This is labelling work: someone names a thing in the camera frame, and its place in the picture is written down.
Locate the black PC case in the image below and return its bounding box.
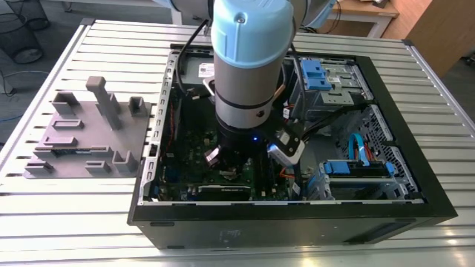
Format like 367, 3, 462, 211
127, 42, 458, 250

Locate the grey parts rack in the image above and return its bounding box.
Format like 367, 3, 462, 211
23, 76, 154, 179

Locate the wooden cabinet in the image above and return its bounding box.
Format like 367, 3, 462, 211
382, 0, 475, 79

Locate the black graphics card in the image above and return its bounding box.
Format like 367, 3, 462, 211
196, 184, 252, 201

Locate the grey power supply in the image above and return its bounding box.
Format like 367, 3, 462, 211
182, 52, 216, 86

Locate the blue data wire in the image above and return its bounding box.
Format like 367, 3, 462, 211
349, 132, 373, 167

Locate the black wire mesh bin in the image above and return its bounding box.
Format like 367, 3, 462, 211
0, 0, 51, 65

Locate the wooden desk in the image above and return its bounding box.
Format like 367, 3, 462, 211
326, 0, 401, 39

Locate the green RAM stick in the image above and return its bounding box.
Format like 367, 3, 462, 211
51, 146, 108, 156

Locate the grey disk bay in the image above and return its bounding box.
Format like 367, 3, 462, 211
302, 158, 425, 201

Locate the green motherboard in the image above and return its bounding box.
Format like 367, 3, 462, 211
158, 122, 288, 201

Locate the hard disk in blue carrier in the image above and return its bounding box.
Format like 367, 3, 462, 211
322, 160, 395, 179

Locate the black cable bundle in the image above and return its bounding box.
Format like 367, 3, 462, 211
300, 103, 369, 145

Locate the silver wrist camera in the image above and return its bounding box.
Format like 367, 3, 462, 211
203, 146, 223, 168
266, 130, 307, 166

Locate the grey drive cage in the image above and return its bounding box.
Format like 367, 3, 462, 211
288, 57, 374, 121

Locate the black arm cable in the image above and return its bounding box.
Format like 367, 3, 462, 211
176, 19, 211, 101

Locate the blue drive cage latch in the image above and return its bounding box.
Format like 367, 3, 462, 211
302, 59, 332, 91

